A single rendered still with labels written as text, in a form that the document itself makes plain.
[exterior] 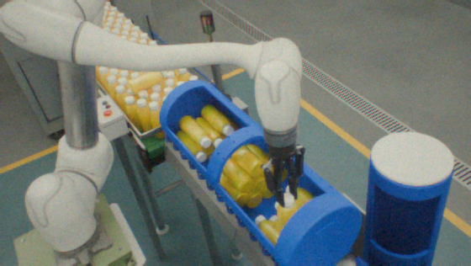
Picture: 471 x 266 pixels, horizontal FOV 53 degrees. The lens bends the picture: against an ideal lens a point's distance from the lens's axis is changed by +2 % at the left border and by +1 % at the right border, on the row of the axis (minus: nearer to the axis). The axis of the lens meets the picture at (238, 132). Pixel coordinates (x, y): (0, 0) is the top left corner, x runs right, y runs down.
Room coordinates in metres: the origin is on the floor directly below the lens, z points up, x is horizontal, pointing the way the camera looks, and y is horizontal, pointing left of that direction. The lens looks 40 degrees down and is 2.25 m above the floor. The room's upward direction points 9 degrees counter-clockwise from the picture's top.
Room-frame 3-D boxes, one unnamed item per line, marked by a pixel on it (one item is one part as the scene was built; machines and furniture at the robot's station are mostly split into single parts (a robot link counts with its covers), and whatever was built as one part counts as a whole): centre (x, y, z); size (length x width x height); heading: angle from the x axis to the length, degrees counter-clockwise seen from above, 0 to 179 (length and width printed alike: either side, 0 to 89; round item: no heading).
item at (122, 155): (1.70, 0.56, 0.50); 0.04 x 0.04 x 1.00; 27
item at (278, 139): (0.89, -0.11, 1.50); 0.09 x 0.09 x 0.06
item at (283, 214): (0.89, -0.11, 1.15); 0.07 x 0.07 x 0.16
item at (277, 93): (0.90, -0.11, 1.61); 0.13 x 0.11 x 0.16; 167
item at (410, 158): (1.18, -0.60, 1.03); 0.28 x 0.28 x 0.01
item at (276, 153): (0.89, -0.11, 1.43); 0.08 x 0.07 x 0.09; 117
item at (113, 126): (1.70, 0.56, 1.05); 0.20 x 0.10 x 0.10; 27
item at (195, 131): (1.45, 0.17, 1.09); 0.16 x 0.07 x 0.07; 27
